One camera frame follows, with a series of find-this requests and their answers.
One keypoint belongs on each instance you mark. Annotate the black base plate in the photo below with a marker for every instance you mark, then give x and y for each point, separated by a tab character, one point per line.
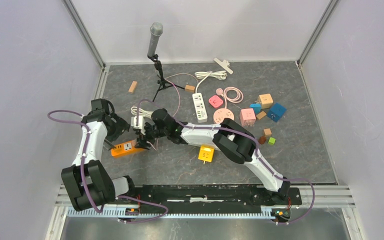
211	199

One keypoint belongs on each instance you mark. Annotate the flat wooden block right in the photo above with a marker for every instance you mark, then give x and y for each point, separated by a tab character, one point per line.
261	115

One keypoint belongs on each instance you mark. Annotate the white clip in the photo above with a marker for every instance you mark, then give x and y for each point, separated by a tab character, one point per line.
224	64

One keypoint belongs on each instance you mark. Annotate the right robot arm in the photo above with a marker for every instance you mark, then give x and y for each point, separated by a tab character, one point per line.
229	137

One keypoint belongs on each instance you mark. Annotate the wooden block near tripod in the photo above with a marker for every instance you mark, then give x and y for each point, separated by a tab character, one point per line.
189	88

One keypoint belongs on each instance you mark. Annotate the small wooden cube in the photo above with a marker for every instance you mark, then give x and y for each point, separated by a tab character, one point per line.
267	132

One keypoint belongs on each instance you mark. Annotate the grey microphone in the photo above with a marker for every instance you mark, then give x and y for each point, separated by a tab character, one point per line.
156	30

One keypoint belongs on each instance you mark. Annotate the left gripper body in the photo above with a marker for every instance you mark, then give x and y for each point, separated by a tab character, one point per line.
117	129

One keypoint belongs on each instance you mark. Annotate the wooden block left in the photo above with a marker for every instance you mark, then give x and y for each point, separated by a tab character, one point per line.
133	87

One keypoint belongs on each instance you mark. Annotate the slotted cable duct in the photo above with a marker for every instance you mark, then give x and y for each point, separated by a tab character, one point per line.
120	212

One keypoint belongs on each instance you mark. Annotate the blue cube adapter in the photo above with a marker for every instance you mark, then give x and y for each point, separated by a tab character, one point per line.
276	112

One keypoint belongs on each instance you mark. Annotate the orange power strip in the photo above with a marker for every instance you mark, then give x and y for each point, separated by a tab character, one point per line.
125	149

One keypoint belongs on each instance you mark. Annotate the beige dragon cube adapter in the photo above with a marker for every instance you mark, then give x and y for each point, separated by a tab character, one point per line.
265	100

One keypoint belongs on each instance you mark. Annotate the green cube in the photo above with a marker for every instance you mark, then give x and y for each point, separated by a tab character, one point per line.
271	141

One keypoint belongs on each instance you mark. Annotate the light blue adapter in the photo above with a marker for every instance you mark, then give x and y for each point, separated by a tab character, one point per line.
256	107

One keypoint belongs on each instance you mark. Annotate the yellow cube adapter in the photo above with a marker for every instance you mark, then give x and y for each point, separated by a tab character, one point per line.
206	153

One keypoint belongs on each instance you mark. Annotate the round pink socket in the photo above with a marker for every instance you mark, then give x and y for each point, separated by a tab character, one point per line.
221	114

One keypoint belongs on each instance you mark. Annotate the short white power strip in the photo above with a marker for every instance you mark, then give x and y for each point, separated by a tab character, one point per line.
200	109

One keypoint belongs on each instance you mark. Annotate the pink cube adapter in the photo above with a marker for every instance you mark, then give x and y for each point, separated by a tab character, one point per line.
247	117

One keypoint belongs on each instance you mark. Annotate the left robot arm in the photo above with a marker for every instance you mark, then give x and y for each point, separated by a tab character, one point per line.
86	181

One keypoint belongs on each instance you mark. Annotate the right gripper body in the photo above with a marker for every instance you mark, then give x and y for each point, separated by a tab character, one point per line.
151	133

